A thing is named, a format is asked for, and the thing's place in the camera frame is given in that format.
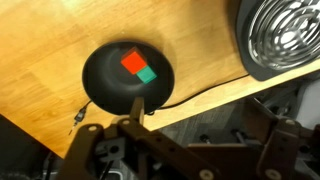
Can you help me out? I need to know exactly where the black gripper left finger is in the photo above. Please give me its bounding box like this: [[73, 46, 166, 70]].
[[54, 96, 216, 180]]

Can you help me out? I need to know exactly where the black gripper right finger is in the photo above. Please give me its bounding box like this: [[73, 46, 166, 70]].
[[244, 96, 320, 180]]

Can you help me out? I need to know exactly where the large red cube block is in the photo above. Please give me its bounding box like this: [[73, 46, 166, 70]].
[[120, 46, 148, 76]]

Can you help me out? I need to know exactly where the black round bowl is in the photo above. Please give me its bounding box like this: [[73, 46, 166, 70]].
[[81, 40, 176, 116]]

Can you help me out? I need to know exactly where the green wooden block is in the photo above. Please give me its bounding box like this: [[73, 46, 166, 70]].
[[135, 64, 158, 85]]

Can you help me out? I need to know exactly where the black electric hot plate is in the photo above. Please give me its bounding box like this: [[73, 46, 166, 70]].
[[235, 0, 320, 82]]

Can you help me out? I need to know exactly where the black power cable with plug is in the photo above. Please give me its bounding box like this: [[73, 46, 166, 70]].
[[67, 73, 251, 136]]

